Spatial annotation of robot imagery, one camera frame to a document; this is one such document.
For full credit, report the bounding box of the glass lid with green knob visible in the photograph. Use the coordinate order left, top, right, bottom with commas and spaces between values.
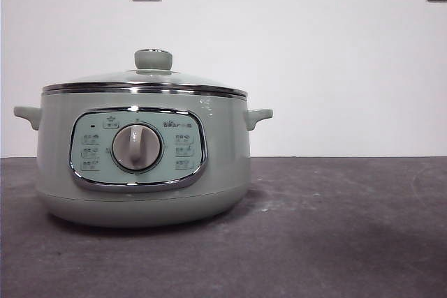
41, 47, 249, 99

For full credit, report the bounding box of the pale green electric cooking pot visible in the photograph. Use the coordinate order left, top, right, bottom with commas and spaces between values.
13, 89, 274, 228

